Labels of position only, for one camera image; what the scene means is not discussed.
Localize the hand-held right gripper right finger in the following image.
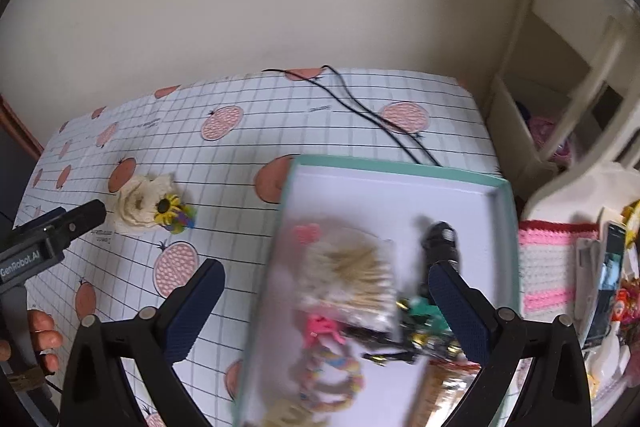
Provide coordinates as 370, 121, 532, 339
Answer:
427, 261, 593, 427

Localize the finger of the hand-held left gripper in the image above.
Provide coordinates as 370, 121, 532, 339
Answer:
62, 199, 107, 245

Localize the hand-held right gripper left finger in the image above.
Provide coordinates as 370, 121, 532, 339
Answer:
60, 258, 227, 427

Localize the green hair clip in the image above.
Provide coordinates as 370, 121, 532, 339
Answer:
400, 294, 451, 338

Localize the cream yarn bundle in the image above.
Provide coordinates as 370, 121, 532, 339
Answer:
116, 174, 176, 235

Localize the black and gold hair clip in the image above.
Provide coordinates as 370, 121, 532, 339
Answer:
345, 324, 463, 365

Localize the orange snack packet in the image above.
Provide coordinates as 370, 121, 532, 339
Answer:
405, 359, 481, 427

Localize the pastel rainbow twisted hair tie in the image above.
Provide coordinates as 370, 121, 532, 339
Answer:
295, 342, 366, 413

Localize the teal box with white inside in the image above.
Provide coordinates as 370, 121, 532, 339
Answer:
231, 154, 521, 427

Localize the person's left hand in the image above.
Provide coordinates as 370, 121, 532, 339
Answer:
27, 310, 64, 374

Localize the pink and white crochet basket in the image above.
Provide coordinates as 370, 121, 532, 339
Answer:
517, 219, 601, 323

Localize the smartphone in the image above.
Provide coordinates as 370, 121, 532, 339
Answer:
582, 222, 628, 348

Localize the pomegranate print grid tablecloth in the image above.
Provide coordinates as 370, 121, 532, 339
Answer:
12, 67, 503, 427

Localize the colourful clutter pile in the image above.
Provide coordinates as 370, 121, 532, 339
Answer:
575, 199, 640, 408

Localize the white plastic bag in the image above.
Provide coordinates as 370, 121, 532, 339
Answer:
530, 162, 640, 228

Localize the pink and purple item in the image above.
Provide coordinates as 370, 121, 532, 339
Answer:
515, 99, 576, 165

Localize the white shelf unit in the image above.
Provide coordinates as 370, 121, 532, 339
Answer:
482, 0, 640, 208

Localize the sunflower hair tie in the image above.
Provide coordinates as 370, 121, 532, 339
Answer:
152, 193, 197, 233

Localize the brown wooden frame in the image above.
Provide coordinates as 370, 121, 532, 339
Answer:
0, 94, 46, 160

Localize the black cable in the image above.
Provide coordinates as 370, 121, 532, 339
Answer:
262, 65, 443, 168

